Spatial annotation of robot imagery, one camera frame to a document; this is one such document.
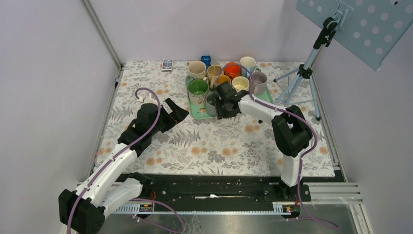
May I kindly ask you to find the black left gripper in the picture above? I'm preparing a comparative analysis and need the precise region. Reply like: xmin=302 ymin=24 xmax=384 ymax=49
xmin=149 ymin=97 xmax=188 ymax=136

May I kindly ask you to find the grey mug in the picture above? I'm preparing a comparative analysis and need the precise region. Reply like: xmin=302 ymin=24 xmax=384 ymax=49
xmin=205 ymin=92 xmax=219 ymax=117

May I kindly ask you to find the cream yellow mug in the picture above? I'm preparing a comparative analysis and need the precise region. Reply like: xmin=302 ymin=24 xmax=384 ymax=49
xmin=231 ymin=76 xmax=250 ymax=92

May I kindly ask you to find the blue butterfly mug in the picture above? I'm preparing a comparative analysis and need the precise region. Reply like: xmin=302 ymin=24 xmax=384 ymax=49
xmin=214 ymin=75 xmax=231 ymax=86

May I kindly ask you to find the beige cartoon print mug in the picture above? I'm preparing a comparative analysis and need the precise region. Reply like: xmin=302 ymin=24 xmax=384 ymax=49
xmin=187 ymin=77 xmax=209 ymax=107

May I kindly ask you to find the orange mug with black handle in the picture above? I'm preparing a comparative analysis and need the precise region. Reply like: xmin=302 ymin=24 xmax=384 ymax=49
xmin=224 ymin=62 xmax=241 ymax=80

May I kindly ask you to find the round beige glazed mug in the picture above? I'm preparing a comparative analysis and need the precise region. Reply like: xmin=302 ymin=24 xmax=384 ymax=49
xmin=206 ymin=65 xmax=222 ymax=89

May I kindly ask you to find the lilac mug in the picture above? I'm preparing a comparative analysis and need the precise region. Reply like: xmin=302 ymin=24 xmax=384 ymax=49
xmin=249 ymin=72 xmax=267 ymax=95

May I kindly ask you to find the beige seahorse print mug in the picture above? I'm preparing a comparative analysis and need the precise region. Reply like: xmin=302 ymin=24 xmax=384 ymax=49
xmin=188 ymin=61 xmax=207 ymax=80

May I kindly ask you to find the light blue faceted mug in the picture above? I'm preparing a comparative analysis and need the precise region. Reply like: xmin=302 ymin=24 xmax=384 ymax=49
xmin=240 ymin=56 xmax=261 ymax=78

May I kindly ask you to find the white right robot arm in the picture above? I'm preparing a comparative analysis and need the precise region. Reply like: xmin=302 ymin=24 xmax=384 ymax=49
xmin=214 ymin=81 xmax=317 ymax=201

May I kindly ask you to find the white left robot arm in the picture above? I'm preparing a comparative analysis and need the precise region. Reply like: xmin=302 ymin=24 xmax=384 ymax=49
xmin=58 ymin=98 xmax=189 ymax=234

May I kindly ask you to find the blue toy car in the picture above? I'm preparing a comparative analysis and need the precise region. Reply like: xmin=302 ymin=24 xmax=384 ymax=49
xmin=201 ymin=55 xmax=211 ymax=68

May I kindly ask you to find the playing card box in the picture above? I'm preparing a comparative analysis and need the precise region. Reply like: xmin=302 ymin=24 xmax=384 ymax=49
xmin=161 ymin=58 xmax=174 ymax=72

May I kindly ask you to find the light blue tripod stand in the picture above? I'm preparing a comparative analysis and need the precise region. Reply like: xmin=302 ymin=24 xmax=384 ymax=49
xmin=273 ymin=17 xmax=340 ymax=121

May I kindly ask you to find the blue dotted panel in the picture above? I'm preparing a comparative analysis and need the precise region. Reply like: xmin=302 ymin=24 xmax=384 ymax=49
xmin=296 ymin=0 xmax=413 ymax=71

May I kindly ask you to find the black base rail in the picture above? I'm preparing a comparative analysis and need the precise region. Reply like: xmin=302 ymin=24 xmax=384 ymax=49
xmin=116 ymin=173 xmax=311 ymax=205

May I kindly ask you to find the white slotted cable duct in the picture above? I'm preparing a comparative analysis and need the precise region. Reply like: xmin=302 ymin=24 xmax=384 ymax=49
xmin=113 ymin=201 xmax=291 ymax=215

